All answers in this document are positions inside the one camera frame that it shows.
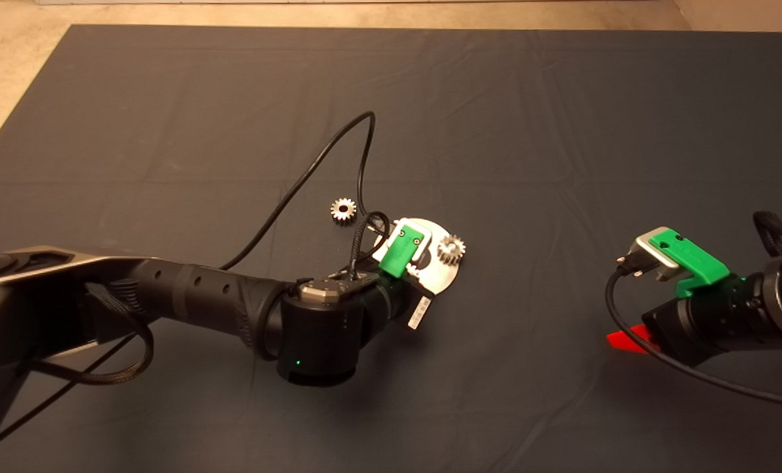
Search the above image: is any round metal carrier plate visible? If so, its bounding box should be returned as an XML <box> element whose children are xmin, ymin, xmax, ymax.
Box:
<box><xmin>371</xmin><ymin>217</ymin><xmax>461</xmax><ymax>296</ymax></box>

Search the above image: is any green left camera mount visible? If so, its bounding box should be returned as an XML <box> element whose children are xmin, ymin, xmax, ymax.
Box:
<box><xmin>378</xmin><ymin>222</ymin><xmax>431</xmax><ymax>277</ymax></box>

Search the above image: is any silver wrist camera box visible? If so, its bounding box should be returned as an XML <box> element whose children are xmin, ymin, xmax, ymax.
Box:
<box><xmin>373</xmin><ymin>218</ymin><xmax>434</xmax><ymax>271</ymax></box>
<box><xmin>628</xmin><ymin>230</ymin><xmax>682</xmax><ymax>282</ymax></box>

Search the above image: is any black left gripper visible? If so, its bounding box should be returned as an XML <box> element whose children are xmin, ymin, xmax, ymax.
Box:
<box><xmin>359</xmin><ymin>273</ymin><xmax>434</xmax><ymax>344</ymax></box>

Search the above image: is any black right camera cable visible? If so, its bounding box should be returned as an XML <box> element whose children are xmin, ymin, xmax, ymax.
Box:
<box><xmin>605</xmin><ymin>258</ymin><xmax>782</xmax><ymax>411</ymax></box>

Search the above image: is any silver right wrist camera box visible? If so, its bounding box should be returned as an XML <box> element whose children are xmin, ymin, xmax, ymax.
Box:
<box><xmin>628</xmin><ymin>230</ymin><xmax>682</xmax><ymax>282</ymax></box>

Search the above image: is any steel planetary gear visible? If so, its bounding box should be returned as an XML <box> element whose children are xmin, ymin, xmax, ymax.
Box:
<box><xmin>331</xmin><ymin>197</ymin><xmax>358</xmax><ymax>225</ymax></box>
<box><xmin>437</xmin><ymin>235</ymin><xmax>467</xmax><ymax>267</ymax></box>

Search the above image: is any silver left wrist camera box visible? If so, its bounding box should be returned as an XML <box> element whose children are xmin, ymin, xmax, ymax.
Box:
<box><xmin>373</xmin><ymin>218</ymin><xmax>434</xmax><ymax>271</ymax></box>

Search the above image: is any green right camera mount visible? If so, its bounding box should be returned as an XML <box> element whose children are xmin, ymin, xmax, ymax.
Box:
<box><xmin>649</xmin><ymin>227</ymin><xmax>731</xmax><ymax>298</ymax></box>

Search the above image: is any dark grey table cloth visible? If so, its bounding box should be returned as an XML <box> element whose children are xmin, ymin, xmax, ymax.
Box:
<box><xmin>0</xmin><ymin>25</ymin><xmax>782</xmax><ymax>473</ymax></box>

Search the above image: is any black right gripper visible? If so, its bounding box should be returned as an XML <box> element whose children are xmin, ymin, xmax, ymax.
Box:
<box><xmin>606</xmin><ymin>276</ymin><xmax>770</xmax><ymax>367</ymax></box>

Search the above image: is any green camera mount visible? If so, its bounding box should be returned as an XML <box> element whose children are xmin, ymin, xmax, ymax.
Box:
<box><xmin>649</xmin><ymin>227</ymin><xmax>731</xmax><ymax>298</ymax></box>
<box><xmin>378</xmin><ymin>222</ymin><xmax>431</xmax><ymax>277</ymax></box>

